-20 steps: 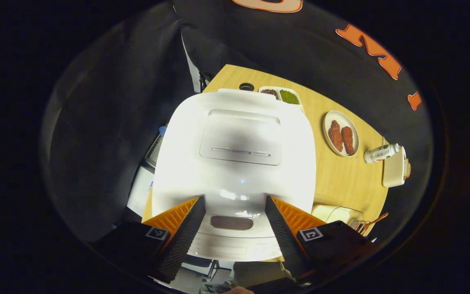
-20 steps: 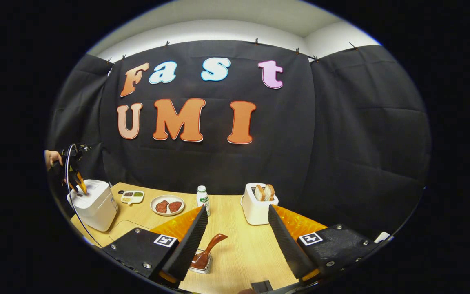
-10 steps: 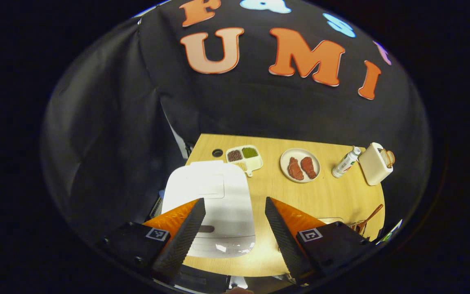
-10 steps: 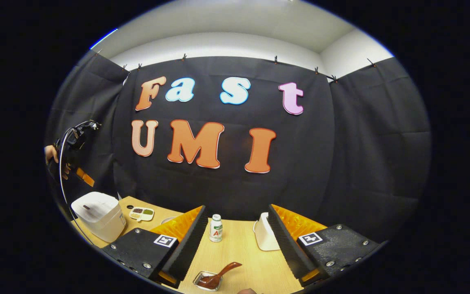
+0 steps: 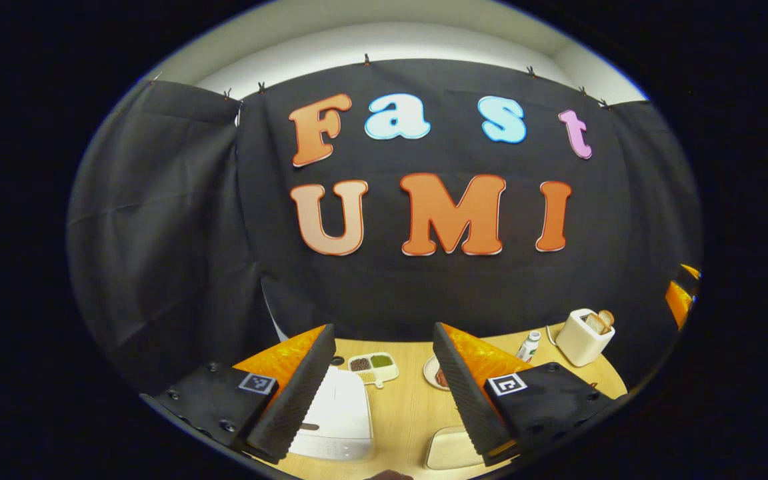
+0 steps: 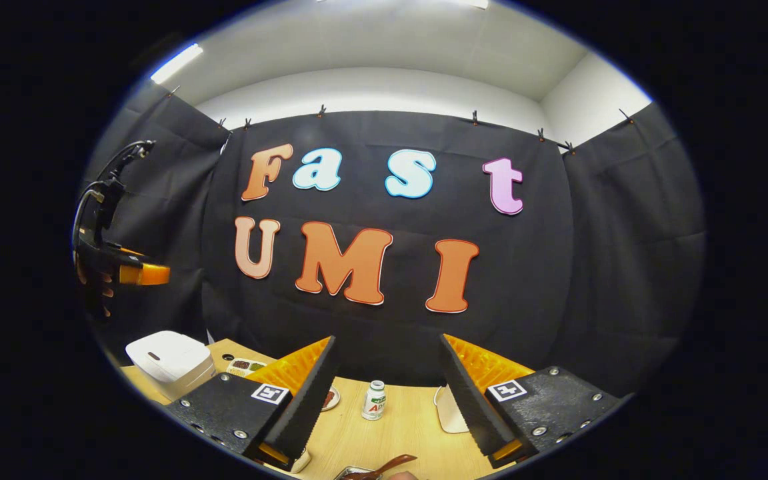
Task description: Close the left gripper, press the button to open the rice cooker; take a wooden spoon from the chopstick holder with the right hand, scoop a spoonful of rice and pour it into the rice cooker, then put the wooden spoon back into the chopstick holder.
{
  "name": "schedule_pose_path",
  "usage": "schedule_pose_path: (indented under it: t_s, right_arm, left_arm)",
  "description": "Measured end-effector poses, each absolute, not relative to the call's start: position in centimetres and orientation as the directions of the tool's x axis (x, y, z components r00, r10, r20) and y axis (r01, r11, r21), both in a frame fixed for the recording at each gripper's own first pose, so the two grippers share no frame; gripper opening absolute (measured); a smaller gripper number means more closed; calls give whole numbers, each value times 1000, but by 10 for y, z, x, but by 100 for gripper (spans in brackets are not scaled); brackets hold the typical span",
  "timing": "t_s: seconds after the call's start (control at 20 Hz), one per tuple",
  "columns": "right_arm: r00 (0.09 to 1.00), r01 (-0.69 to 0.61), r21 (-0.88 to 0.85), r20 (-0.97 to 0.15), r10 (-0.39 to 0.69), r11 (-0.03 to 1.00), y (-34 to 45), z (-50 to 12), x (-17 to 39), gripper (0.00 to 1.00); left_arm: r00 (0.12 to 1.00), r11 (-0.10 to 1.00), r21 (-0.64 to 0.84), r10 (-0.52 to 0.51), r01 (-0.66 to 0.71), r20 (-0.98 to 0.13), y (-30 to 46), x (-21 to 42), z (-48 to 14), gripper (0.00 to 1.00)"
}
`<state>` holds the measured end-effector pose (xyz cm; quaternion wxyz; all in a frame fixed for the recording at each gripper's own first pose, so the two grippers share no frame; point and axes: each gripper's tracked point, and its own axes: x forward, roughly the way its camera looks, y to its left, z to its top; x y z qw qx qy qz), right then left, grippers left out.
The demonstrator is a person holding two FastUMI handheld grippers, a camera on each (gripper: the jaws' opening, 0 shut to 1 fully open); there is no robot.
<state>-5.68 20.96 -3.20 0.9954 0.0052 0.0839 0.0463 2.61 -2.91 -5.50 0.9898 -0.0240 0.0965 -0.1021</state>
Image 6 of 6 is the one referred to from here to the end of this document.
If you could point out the brown meat patty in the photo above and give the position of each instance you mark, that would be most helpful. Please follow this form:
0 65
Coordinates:
328 400

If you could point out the brown wooden spoon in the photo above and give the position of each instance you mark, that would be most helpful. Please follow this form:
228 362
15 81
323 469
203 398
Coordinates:
384 463

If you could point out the white drink bottle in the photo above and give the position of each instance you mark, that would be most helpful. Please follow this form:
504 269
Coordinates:
374 403

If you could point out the ceiling light panel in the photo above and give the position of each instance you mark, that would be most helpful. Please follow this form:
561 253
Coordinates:
177 63

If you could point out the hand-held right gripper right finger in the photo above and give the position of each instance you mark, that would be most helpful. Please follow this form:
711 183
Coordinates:
470 400

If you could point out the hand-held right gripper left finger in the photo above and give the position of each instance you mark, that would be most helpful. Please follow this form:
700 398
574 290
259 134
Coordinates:
307 400

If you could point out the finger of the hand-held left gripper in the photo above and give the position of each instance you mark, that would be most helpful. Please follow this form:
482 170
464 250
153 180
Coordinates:
147 273

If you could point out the white toaster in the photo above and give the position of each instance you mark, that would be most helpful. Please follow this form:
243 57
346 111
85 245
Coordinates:
454 413

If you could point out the white divided grain dish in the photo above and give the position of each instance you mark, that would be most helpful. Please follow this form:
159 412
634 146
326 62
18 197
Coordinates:
246 366

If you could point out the white round plate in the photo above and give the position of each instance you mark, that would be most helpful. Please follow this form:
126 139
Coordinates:
336 400

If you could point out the white rice cooker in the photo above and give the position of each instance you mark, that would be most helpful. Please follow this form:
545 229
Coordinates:
167 360

